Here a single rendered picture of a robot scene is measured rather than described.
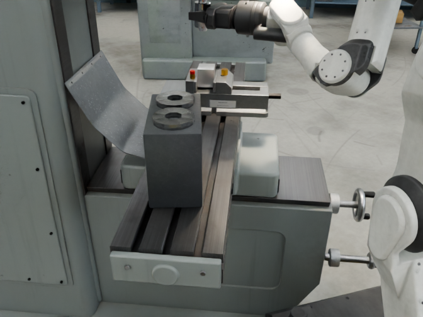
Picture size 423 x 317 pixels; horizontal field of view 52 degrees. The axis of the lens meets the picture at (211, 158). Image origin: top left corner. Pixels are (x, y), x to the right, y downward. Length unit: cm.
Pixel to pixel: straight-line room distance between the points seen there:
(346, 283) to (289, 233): 78
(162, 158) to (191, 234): 17
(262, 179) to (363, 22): 55
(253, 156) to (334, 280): 95
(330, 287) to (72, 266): 115
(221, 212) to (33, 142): 63
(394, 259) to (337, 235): 154
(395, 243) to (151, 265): 46
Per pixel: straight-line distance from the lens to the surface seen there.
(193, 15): 127
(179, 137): 90
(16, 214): 154
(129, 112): 150
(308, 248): 149
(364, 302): 129
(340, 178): 289
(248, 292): 163
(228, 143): 125
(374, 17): 105
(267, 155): 142
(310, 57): 109
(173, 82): 150
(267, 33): 118
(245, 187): 135
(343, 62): 101
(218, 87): 139
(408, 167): 87
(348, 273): 223
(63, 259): 160
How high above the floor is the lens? 151
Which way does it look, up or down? 30 degrees down
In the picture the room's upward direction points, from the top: straight up
